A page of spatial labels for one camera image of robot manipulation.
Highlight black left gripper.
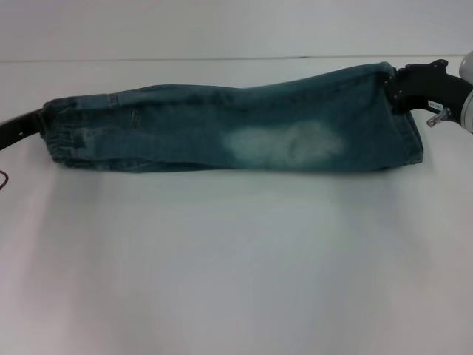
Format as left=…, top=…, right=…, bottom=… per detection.
left=0, top=106, right=50, bottom=151

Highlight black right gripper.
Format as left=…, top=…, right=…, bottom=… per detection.
left=384, top=58, right=473, bottom=112

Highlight blue denim shorts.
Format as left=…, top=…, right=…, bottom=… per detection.
left=40, top=62, right=426, bottom=175

